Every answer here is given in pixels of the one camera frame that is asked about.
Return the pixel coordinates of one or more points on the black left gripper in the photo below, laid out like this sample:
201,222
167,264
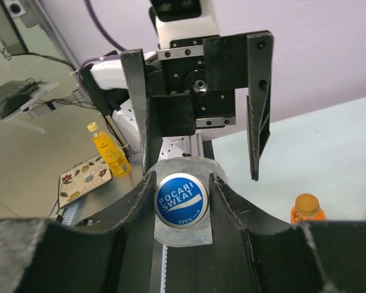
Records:
191,85

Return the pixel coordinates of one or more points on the white slotted cable duct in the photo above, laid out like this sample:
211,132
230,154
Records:
68,215

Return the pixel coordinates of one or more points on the black computer mouse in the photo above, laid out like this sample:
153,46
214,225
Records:
12,103

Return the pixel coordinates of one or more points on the black keyboard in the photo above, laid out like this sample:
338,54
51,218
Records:
15,88

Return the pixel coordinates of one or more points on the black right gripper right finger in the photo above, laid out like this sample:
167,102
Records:
256,252

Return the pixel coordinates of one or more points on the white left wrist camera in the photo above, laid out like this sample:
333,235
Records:
180,20

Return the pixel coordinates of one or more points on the small orange juice bottle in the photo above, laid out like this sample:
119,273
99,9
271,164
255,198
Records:
307,207

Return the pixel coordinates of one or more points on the grey keyboard tray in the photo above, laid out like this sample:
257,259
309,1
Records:
42,88

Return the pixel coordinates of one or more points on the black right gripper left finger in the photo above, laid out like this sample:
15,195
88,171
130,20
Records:
112,254

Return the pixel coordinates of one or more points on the yellow oil bottle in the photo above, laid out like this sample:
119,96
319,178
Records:
113,156

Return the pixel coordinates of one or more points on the floral pot holder mat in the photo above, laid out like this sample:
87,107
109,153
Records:
82,179

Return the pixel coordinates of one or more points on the blue Pocari Sweat cap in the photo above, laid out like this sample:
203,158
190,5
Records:
181,200

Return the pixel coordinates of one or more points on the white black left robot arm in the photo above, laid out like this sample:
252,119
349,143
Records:
111,98

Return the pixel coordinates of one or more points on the clear blue-label Pocari bottle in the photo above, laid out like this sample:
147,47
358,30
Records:
202,168

